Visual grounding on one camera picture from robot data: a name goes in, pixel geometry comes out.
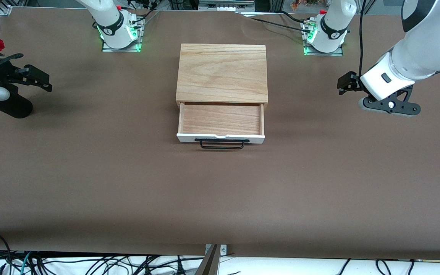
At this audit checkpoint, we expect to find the black metal drawer handle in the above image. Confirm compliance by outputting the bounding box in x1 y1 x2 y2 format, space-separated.
194 138 250 150

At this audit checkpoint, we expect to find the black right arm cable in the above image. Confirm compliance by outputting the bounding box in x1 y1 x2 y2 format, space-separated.
0 7 24 78

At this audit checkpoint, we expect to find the teal cable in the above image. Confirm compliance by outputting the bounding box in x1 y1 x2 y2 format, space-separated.
20 251 34 275

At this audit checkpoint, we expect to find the orange leafy decoration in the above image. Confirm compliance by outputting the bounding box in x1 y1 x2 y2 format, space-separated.
290 0 322 11

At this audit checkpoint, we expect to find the grey metal equipment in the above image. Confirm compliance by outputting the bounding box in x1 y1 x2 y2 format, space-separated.
198 0 256 12

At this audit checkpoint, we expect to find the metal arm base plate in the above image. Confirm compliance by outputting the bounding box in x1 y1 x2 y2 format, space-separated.
302 19 345 57
101 15 144 52

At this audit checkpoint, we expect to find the black left camera bracket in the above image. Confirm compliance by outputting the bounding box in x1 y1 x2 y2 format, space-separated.
369 86 421 118

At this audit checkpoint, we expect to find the wooden drawer with white front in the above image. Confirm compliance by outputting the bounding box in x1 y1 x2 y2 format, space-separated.
176 102 265 144

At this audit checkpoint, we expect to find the black cylindrical vase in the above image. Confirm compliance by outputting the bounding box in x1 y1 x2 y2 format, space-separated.
0 86 34 119

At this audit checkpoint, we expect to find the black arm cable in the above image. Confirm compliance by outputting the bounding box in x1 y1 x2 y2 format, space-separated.
0 7 24 78
358 0 368 78

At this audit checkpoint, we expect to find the black base cable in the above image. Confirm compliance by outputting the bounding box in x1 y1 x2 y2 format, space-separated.
239 15 313 32
135 6 159 24
278 10 313 25

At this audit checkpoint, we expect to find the small silver metal bracket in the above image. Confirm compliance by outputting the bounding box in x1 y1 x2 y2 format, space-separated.
205 244 228 256

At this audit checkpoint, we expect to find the wooden drawer cabinet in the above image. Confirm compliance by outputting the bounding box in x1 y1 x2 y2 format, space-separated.
176 43 269 112

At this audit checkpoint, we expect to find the brown table cover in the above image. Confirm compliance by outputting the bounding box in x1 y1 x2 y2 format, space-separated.
0 7 440 261

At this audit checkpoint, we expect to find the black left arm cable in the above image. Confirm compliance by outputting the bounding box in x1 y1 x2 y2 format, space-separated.
358 0 368 78

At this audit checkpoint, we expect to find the dark grey metal post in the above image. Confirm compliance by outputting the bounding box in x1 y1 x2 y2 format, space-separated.
195 244 221 275

